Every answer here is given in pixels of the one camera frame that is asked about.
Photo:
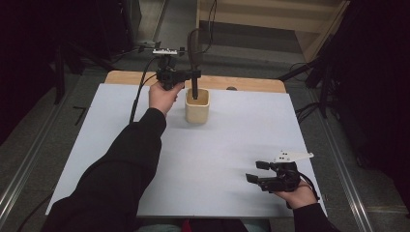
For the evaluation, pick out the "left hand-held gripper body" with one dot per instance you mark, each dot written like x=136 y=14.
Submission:
x=170 y=75

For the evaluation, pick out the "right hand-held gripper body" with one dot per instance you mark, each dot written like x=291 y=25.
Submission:
x=283 y=180

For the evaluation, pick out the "cream wooden cup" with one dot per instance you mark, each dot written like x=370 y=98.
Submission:
x=197 y=112

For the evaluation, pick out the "person's right hand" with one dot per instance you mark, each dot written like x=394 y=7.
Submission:
x=296 y=196

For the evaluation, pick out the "person's left hand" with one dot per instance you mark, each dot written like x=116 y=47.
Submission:
x=162 y=100

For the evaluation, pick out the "white table board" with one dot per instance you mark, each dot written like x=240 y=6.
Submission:
x=238 y=135

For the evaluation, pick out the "light wooden shelf unit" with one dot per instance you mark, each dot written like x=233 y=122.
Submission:
x=267 y=16

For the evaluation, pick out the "black metal stand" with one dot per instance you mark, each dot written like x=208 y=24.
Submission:
x=59 y=74
x=324 y=83

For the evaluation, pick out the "metal floor bracket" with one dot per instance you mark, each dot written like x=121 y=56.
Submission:
x=146 y=43

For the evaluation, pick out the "metal floor rail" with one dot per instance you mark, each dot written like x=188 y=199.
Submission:
x=345 y=167
x=25 y=167

